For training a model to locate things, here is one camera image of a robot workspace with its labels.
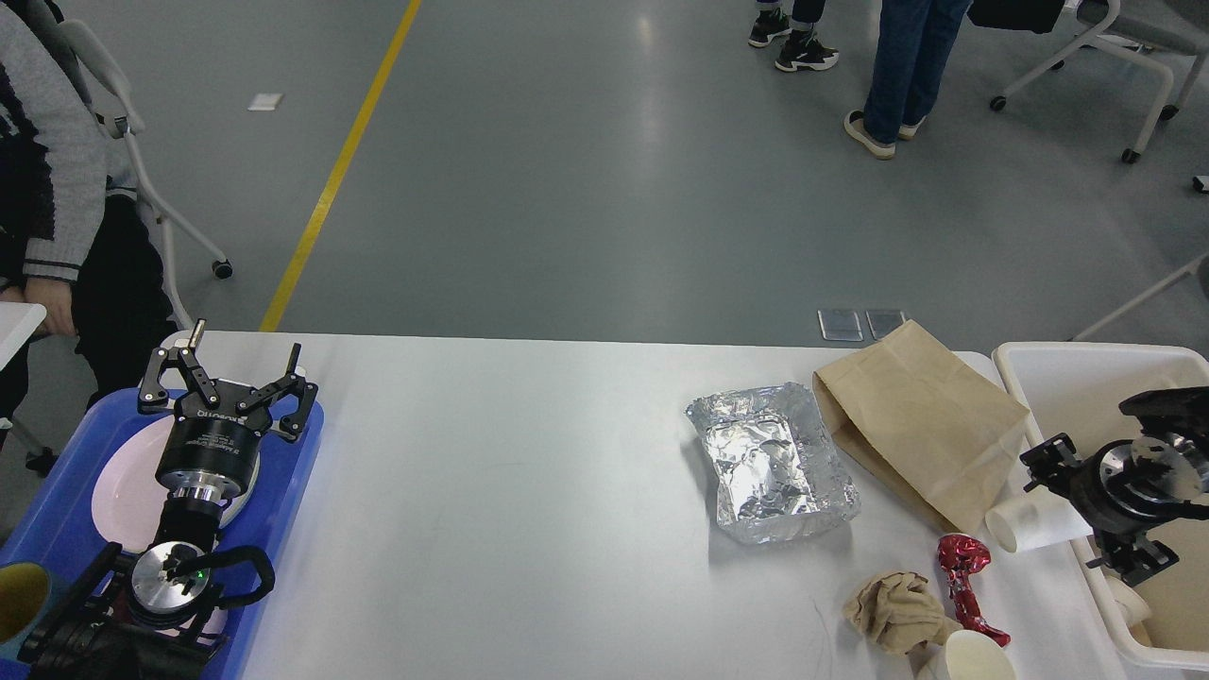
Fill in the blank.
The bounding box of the left metal floor plate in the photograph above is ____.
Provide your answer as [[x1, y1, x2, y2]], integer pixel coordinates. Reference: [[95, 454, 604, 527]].
[[817, 309, 864, 342]]

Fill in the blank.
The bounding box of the crumpled aluminium foil tray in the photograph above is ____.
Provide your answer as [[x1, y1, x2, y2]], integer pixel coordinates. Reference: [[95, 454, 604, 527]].
[[686, 382, 862, 544]]

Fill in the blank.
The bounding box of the crumpled brown paper napkin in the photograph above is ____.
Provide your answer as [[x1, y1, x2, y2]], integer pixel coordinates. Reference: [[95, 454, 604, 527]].
[[841, 569, 962, 655]]

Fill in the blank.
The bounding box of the white paper cup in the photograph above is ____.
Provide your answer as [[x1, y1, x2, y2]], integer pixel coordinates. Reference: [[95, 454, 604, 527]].
[[1105, 575, 1152, 629]]

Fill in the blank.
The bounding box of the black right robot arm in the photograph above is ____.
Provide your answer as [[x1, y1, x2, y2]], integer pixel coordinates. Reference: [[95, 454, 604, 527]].
[[1020, 386, 1208, 587]]

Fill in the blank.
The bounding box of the white office chair right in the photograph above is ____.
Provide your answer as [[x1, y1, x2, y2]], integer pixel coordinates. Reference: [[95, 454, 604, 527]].
[[988, 1, 1208, 165]]

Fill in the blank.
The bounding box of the right metal floor plate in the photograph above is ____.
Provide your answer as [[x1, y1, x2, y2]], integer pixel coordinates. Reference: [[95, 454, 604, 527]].
[[864, 309, 910, 340]]

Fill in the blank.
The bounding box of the red foil wrapper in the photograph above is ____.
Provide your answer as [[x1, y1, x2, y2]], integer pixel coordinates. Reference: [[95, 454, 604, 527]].
[[937, 534, 1012, 647]]

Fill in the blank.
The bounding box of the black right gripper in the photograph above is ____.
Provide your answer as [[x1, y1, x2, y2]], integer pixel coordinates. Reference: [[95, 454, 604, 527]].
[[1019, 432, 1180, 587]]

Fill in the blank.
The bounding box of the seated person grey cardigan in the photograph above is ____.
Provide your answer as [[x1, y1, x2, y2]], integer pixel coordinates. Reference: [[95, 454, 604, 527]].
[[1, 1, 177, 400]]

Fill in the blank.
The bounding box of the pink plate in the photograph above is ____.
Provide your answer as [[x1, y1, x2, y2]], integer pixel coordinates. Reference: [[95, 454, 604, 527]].
[[92, 417, 261, 553]]

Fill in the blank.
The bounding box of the white paper on floor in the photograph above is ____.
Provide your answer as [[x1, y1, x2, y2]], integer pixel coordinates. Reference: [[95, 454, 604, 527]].
[[247, 92, 283, 113]]

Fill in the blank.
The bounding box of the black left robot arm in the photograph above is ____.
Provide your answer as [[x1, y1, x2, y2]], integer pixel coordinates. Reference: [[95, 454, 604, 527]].
[[2, 321, 323, 679]]

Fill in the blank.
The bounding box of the white cup bottom edge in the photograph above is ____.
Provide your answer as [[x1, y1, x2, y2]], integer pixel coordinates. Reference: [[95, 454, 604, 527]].
[[914, 630, 1016, 680]]

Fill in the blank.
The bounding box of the white chair left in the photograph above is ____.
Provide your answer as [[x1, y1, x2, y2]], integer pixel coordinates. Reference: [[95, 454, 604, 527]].
[[58, 19, 233, 327]]

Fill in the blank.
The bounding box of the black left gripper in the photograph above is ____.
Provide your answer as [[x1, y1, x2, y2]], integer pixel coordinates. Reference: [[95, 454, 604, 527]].
[[137, 318, 319, 500]]

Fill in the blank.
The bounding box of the brown paper bag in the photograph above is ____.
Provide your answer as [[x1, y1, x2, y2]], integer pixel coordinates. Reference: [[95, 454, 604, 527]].
[[812, 321, 1030, 534]]

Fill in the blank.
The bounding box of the person in blue jeans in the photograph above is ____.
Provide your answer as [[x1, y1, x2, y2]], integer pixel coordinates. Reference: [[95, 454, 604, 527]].
[[843, 1, 971, 160]]

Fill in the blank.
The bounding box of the metal floor plate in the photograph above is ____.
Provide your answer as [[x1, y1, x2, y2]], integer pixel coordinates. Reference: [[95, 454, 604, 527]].
[[817, 309, 864, 342], [864, 309, 910, 340]]

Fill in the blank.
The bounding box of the person in black trousers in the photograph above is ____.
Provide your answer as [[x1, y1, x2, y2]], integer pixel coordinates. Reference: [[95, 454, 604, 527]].
[[748, 1, 841, 73]]

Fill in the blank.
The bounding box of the white chair leg right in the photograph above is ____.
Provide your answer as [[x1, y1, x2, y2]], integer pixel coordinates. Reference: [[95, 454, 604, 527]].
[[1068, 250, 1208, 342]]

